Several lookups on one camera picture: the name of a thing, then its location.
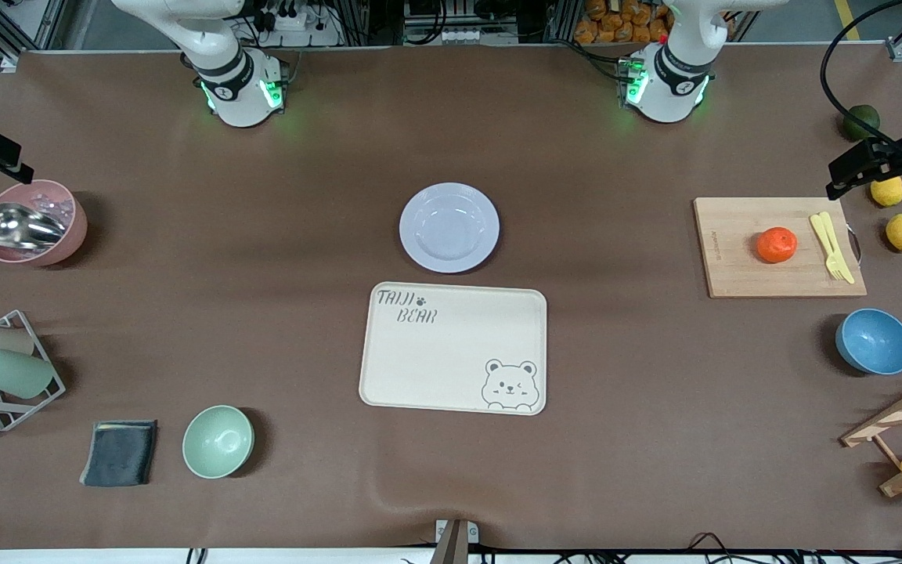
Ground brown table mat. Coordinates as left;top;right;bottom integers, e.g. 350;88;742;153
0;43;902;553

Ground grey folded cloth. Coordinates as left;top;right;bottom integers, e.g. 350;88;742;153
79;420;159;488

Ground pink bowl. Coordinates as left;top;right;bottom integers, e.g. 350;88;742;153
0;179;88;267

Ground white power strip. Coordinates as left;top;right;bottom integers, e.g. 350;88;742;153
251;0;342;48

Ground dark green lime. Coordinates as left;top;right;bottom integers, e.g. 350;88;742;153
843;104;882;143

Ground wooden cutting board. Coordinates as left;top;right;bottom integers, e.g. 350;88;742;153
692;196;868;299

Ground yellow plastic fork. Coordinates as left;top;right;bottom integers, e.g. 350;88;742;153
810;213;846;281

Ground clear ice cubes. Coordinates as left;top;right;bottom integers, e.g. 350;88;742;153
24;192;78;230

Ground white wire cup rack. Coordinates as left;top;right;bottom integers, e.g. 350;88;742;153
0;309;67;432

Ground wooden mug rack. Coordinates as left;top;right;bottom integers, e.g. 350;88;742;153
840;368;902;498

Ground shiny metal scoop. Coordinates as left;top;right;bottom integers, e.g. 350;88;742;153
0;202;68;251

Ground blue bowl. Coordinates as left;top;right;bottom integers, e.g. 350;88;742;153
835;308;902;376

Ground lavender round plate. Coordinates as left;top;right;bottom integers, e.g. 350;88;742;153
399;182;501;274

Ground yellow plastic knife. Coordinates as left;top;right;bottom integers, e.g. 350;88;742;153
819;211;857;285

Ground mint green bowl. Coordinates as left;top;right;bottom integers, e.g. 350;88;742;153
182;404;255;480

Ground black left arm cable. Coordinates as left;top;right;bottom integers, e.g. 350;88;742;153
820;0;902;167

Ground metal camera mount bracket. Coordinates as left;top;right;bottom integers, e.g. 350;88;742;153
429;519;480;564

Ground cream bear print tray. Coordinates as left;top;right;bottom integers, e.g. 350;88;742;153
358;281;548;417

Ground orange mandarin fruit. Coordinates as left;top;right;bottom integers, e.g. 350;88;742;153
756;226;799;265

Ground mint green cup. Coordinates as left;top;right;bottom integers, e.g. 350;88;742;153
0;347;56;400

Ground bag of orange buns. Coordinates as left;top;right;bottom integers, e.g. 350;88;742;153
574;0;675;45

